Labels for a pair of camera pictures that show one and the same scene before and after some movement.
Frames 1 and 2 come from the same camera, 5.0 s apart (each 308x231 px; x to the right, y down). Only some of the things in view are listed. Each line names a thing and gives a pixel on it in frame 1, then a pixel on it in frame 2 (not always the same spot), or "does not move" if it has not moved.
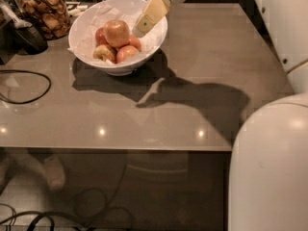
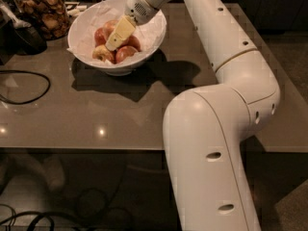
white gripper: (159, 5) -> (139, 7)
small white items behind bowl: (74, 8) does not move
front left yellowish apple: (106, 52) does not move
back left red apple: (101, 38) does not move
